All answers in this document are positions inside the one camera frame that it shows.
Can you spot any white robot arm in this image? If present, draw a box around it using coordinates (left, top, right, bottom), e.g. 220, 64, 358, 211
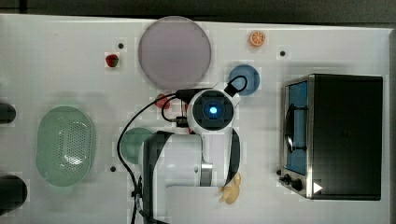
139, 82, 242, 224

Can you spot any green perforated strainer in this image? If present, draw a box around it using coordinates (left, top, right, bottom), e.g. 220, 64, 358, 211
35, 106, 94, 187

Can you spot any red felt tomato piece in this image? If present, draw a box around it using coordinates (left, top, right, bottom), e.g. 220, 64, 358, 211
155, 93, 170, 109

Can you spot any pink round plate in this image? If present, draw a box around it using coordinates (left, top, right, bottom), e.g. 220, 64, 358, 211
138, 16, 211, 90

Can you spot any blue small bowl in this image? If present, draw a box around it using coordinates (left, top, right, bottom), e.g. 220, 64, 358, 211
228, 64, 261, 96

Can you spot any green small cup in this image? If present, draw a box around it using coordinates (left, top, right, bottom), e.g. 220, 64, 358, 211
120, 127, 152, 164

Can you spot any beige felt food piece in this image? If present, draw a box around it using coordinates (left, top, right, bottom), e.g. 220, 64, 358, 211
219, 173, 241, 204

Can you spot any orange slice toy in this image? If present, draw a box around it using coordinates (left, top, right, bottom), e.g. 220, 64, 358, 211
248, 31, 266, 48

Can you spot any red felt strawberry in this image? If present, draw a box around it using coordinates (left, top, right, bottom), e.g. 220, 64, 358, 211
106, 54, 119, 67

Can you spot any black toaster oven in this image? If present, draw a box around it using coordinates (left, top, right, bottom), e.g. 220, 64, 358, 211
276, 74, 383, 201

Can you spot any black cylinder upper left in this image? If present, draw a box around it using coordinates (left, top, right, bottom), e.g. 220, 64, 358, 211
0, 103, 16, 124

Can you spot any black cylinder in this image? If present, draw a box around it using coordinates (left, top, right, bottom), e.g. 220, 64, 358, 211
0, 175, 28, 216
0, 103, 16, 124

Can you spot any black cylinder lower left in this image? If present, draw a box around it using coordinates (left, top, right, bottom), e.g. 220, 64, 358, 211
0, 175, 28, 216

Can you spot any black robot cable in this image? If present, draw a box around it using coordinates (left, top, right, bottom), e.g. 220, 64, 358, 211
116, 92, 177, 224

